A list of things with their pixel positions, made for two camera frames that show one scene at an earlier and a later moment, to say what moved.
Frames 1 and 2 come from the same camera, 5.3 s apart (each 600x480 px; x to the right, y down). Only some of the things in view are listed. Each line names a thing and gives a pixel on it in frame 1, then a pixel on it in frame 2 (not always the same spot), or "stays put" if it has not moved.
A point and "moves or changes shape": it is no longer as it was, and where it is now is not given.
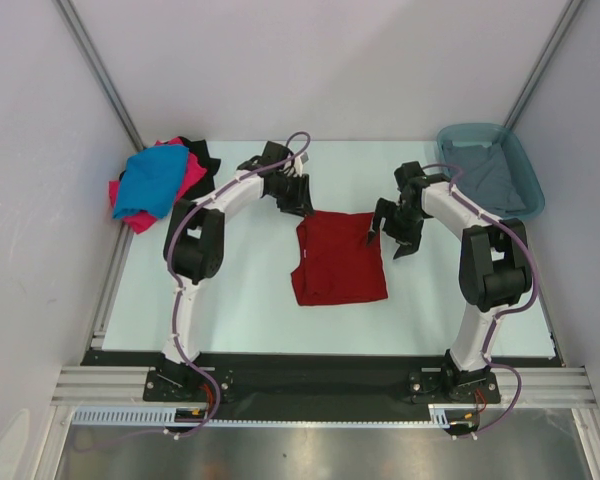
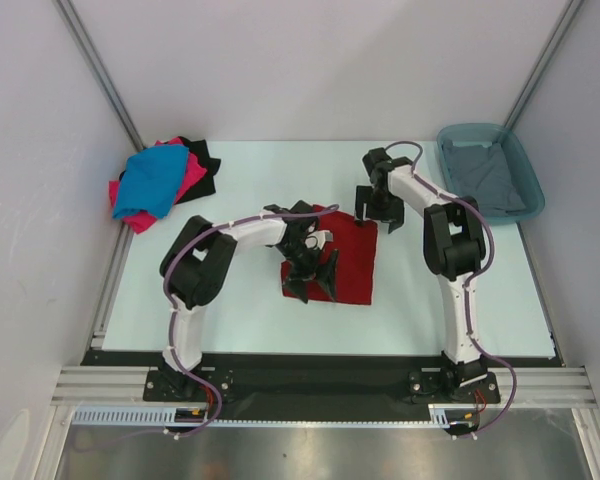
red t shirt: x=335 y=264 moves or changes shape
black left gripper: x=301 y=202 to x=324 y=273
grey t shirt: x=486 y=177 stays put
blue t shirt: x=150 y=181 stays put
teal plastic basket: x=495 y=172 stays put
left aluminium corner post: x=104 y=76 stays put
